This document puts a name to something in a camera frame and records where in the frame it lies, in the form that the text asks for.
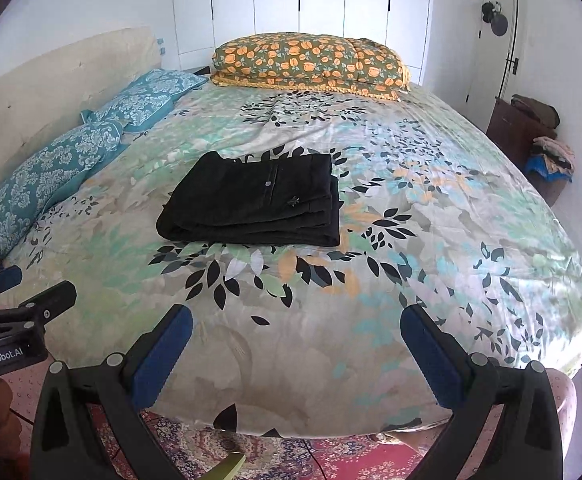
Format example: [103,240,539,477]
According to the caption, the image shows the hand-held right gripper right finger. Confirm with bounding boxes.
[399,304,566,480]

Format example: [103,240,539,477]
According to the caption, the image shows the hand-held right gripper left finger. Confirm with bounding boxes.
[30,304,194,480]

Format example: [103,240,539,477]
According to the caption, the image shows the black pants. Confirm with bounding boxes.
[156,151,343,248]

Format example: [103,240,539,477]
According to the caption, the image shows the pink dotted bed sheet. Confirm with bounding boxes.
[1,355,579,443]

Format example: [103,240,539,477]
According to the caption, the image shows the floral leaf print bed cover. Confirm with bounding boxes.
[1,82,582,436]

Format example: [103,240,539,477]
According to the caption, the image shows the teal damask pillow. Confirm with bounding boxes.
[81,69,209,134]
[0,121,132,257]

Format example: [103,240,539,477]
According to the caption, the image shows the yellow-green strip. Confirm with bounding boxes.
[211,452,246,480]

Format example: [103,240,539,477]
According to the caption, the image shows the red patterned rug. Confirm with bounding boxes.
[16,405,452,480]

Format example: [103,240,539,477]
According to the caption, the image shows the cream padded headboard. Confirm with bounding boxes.
[0,26,164,241]

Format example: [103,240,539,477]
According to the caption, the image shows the brown laundry basket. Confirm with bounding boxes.
[526,160,574,206]

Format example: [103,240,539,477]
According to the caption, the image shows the mixed clothes heap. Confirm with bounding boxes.
[525,135,576,181]

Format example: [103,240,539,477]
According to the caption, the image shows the dark wooden dresser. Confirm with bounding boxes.
[486,97,556,162]

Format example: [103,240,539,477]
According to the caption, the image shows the brown folded clothes pile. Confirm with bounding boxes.
[510,94,560,128]

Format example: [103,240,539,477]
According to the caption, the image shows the white door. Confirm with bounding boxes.
[468,0,522,106]

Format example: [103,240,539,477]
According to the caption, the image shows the orange floral green pillow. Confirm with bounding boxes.
[210,33,412,101]

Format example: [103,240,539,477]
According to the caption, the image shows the black hanging bag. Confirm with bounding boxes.
[481,0,509,37]

